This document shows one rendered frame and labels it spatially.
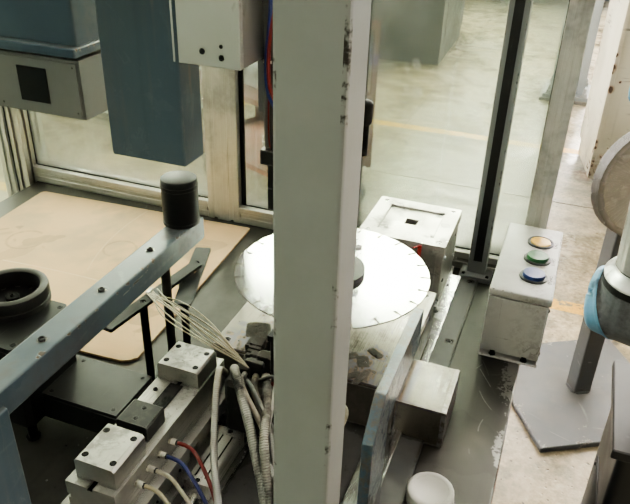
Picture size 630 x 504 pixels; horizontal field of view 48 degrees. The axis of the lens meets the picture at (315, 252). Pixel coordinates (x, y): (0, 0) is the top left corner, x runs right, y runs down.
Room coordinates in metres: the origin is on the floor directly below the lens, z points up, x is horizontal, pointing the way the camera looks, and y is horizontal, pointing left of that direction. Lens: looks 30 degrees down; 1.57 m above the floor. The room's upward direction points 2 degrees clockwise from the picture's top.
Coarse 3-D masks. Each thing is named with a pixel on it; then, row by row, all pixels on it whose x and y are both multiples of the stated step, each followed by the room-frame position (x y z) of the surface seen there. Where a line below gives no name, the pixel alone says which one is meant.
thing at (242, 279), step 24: (264, 240) 1.12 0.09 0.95; (360, 240) 1.13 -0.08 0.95; (384, 240) 1.14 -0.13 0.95; (240, 264) 1.04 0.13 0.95; (264, 264) 1.04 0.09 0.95; (384, 264) 1.05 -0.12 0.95; (408, 264) 1.05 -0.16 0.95; (240, 288) 0.96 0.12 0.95; (264, 288) 0.96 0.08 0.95; (360, 288) 0.97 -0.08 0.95; (384, 288) 0.97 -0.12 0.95; (408, 288) 0.97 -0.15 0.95; (264, 312) 0.89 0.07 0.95; (360, 312) 0.90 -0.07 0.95; (384, 312) 0.90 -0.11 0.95; (408, 312) 0.91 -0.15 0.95
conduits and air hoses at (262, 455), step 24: (192, 336) 0.86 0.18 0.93; (216, 336) 0.87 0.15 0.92; (240, 360) 0.82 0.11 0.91; (216, 384) 0.76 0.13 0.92; (240, 384) 0.75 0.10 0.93; (264, 384) 0.78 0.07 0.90; (216, 408) 0.73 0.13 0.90; (240, 408) 0.72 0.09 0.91; (264, 408) 0.72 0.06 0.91; (216, 432) 0.71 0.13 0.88; (264, 432) 0.68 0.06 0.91; (168, 456) 0.70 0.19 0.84; (216, 456) 0.68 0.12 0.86; (264, 456) 0.65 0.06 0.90; (192, 480) 0.67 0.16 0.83; (216, 480) 0.65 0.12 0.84; (264, 480) 0.63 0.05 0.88
